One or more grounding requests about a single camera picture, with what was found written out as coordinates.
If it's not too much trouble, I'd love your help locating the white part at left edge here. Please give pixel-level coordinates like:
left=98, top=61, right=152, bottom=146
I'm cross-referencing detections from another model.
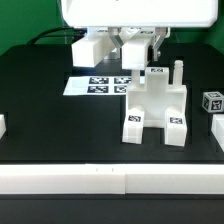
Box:
left=0, top=114, right=6, bottom=139

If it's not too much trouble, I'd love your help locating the white part at right edge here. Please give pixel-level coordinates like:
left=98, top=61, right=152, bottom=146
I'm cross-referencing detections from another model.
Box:
left=211, top=114, right=224, bottom=152

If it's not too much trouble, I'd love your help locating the white part at edge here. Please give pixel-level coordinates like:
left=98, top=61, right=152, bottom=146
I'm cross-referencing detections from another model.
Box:
left=211, top=114, right=224, bottom=152
left=0, top=114, right=6, bottom=139

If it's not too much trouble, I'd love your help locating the white chair seat part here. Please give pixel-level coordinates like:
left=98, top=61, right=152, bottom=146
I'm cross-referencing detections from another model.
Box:
left=126, top=60, right=187, bottom=128

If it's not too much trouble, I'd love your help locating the black cable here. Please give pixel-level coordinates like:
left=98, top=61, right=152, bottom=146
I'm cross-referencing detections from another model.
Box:
left=26, top=26, right=88, bottom=46

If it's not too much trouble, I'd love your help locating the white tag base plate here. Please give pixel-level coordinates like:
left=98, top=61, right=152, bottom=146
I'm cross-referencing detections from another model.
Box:
left=63, top=76, right=131, bottom=96

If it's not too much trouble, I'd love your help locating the white chair back frame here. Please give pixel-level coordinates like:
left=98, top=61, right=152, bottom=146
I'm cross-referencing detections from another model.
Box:
left=71, top=27, right=172, bottom=71

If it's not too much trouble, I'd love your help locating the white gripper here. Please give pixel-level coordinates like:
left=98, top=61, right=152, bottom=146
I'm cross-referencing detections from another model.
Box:
left=61, top=0, right=218, bottom=61

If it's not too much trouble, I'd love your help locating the white front fence rail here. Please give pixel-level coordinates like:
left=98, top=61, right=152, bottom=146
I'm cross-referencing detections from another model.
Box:
left=0, top=164, right=224, bottom=194

